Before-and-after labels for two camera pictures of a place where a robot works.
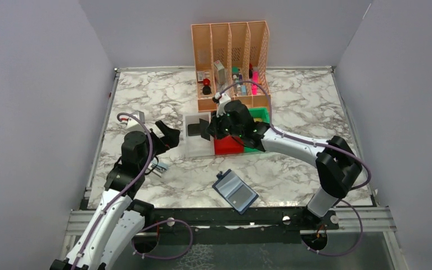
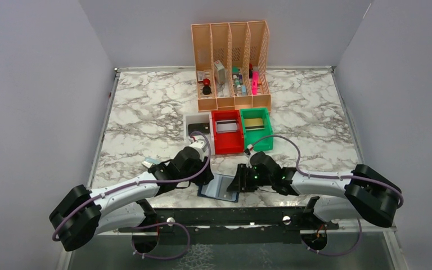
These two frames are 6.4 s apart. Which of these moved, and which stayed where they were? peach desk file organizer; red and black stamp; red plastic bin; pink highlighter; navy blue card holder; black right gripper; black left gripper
Moved: black right gripper; black left gripper; navy blue card holder
Stayed: pink highlighter; peach desk file organizer; red and black stamp; red plastic bin
